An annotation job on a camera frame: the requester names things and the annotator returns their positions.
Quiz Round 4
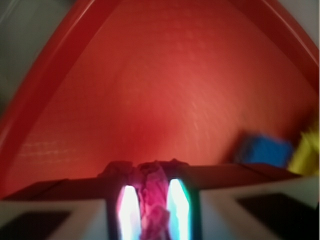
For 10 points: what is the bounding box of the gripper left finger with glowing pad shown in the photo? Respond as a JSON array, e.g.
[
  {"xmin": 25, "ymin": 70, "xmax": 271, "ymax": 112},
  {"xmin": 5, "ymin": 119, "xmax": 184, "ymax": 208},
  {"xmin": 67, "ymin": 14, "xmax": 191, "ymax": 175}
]
[{"xmin": 0, "ymin": 176, "xmax": 141, "ymax": 240}]

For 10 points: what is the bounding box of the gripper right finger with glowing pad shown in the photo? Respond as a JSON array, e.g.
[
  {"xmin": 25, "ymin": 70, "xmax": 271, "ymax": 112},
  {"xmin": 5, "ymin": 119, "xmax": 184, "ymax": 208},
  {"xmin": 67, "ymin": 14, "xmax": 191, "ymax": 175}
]
[{"xmin": 167, "ymin": 163, "xmax": 320, "ymax": 240}]

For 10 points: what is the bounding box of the red paper ball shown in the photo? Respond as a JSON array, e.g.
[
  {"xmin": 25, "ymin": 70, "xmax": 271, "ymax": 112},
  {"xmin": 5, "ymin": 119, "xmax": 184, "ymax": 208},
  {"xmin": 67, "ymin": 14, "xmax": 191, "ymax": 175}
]
[{"xmin": 97, "ymin": 158, "xmax": 189, "ymax": 240}]

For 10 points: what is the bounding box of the blue sponge block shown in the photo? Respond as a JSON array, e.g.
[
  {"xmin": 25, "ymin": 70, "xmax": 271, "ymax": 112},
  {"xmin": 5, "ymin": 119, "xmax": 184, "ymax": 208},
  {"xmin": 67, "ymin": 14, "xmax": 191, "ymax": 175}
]
[{"xmin": 233, "ymin": 134, "xmax": 294, "ymax": 168}]

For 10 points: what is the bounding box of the yellow cloth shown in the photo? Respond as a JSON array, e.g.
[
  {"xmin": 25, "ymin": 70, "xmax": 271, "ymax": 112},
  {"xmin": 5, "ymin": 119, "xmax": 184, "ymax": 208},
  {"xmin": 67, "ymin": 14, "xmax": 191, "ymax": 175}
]
[{"xmin": 287, "ymin": 120, "xmax": 320, "ymax": 176}]

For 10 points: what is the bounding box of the red plastic tray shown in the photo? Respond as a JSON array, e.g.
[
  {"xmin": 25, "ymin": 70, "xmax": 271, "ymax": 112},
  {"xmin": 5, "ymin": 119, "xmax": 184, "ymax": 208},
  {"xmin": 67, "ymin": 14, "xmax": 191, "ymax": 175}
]
[{"xmin": 0, "ymin": 0, "xmax": 320, "ymax": 197}]

